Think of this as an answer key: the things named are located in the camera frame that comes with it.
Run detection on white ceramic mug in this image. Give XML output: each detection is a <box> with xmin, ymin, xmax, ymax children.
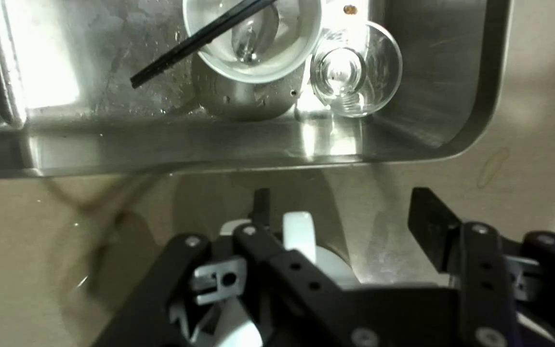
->
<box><xmin>167</xmin><ymin>210</ymin><xmax>360</xmax><ymax>347</ymax></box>

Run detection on spoon in cup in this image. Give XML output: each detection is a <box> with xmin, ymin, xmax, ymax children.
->
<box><xmin>229</xmin><ymin>9</ymin><xmax>281</xmax><ymax>67</ymax></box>

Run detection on stainless steel sink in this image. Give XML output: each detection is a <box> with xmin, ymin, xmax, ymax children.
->
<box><xmin>0</xmin><ymin>0</ymin><xmax>518</xmax><ymax>181</ymax></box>

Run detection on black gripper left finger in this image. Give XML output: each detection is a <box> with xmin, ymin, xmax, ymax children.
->
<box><xmin>92</xmin><ymin>187</ymin><xmax>356</xmax><ymax>347</ymax></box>

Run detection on thin black stick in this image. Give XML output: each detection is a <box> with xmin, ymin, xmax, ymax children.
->
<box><xmin>127</xmin><ymin>0</ymin><xmax>277</xmax><ymax>90</ymax></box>

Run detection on clear glass jar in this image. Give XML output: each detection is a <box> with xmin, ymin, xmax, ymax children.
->
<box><xmin>310</xmin><ymin>17</ymin><xmax>404</xmax><ymax>121</ymax></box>

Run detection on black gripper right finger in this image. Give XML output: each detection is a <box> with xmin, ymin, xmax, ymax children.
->
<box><xmin>406</xmin><ymin>185</ymin><xmax>555</xmax><ymax>347</ymax></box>

